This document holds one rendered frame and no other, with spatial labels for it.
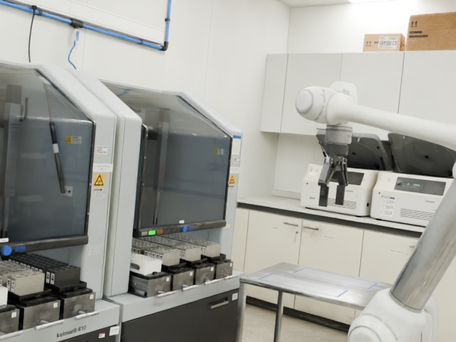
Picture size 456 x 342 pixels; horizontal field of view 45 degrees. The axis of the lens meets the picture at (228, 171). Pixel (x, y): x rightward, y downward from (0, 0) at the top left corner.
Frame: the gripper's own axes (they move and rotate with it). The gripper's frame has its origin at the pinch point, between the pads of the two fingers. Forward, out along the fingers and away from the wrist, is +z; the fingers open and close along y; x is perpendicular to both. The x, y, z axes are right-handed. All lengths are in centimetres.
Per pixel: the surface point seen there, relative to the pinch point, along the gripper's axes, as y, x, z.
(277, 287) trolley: 15.9, 26.4, 38.7
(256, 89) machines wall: 236, 186, -66
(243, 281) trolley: 14, 42, 40
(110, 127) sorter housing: -34, 75, -19
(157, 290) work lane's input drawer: -11, 66, 45
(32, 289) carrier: -64, 74, 37
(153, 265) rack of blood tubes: -10, 70, 35
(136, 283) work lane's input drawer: -17, 72, 42
